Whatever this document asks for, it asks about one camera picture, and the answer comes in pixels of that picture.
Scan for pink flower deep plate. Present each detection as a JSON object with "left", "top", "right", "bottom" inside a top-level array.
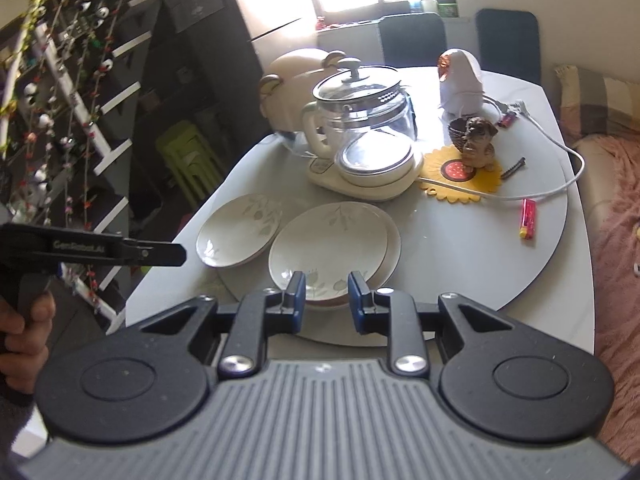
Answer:
[{"left": 307, "top": 204, "right": 401, "bottom": 308}]

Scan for floral deep plate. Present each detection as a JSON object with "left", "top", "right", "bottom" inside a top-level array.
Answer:
[{"left": 268, "top": 202, "right": 388, "bottom": 304}]

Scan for person's left hand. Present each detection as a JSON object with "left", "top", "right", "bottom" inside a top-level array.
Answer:
[{"left": 1, "top": 292, "right": 55, "bottom": 394}]

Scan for green stacked stools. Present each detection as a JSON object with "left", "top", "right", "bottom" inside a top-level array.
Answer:
[{"left": 155, "top": 120, "right": 226, "bottom": 208}]

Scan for grey lazy susan turntable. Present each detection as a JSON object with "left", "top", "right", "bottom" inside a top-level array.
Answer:
[{"left": 214, "top": 64, "right": 571, "bottom": 348}]

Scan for cream kettle base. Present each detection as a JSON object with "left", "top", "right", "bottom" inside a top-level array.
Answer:
[{"left": 307, "top": 129, "right": 423, "bottom": 202}]

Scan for yellow sunflower coaster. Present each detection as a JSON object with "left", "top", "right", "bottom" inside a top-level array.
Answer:
[{"left": 418, "top": 145, "right": 501, "bottom": 204}]

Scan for brown dog figurine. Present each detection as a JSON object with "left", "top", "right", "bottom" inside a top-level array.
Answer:
[{"left": 448, "top": 116, "right": 498, "bottom": 174}]

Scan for dark cabinet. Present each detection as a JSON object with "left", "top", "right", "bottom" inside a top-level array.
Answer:
[{"left": 124, "top": 0, "right": 266, "bottom": 201}]

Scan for black hair clip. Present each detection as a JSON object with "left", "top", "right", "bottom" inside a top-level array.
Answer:
[{"left": 500, "top": 157, "right": 526, "bottom": 181}]

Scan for dark shelf with white brackets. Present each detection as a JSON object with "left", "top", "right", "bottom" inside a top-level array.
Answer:
[{"left": 0, "top": 0, "right": 166, "bottom": 331}]

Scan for beige bear food cover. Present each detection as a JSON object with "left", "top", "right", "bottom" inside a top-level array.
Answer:
[{"left": 258, "top": 48, "right": 346, "bottom": 157}]

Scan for glass electric kettle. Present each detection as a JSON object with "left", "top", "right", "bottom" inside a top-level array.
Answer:
[{"left": 300, "top": 56, "right": 416, "bottom": 159}]

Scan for pink blanket sofa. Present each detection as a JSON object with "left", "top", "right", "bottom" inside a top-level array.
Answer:
[{"left": 575, "top": 134, "right": 639, "bottom": 464}]

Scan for left dark chair back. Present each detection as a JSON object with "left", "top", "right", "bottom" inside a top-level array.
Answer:
[{"left": 378, "top": 13, "right": 447, "bottom": 68}]

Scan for dark chair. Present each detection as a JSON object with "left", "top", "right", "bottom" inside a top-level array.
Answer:
[
  {"left": 475, "top": 9, "right": 541, "bottom": 84},
  {"left": 378, "top": 13, "right": 447, "bottom": 68}
]

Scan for plaid pillow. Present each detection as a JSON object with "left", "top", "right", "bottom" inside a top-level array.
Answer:
[{"left": 555, "top": 65, "right": 639, "bottom": 142}]

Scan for right dark chair back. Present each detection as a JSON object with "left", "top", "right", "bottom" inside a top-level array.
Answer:
[{"left": 475, "top": 9, "right": 541, "bottom": 84}]

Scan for flower garland string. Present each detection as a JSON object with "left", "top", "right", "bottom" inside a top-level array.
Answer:
[{"left": 0, "top": 0, "right": 147, "bottom": 306}]

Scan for white power cable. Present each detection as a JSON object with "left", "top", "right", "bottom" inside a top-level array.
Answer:
[{"left": 424, "top": 97, "right": 587, "bottom": 202}]

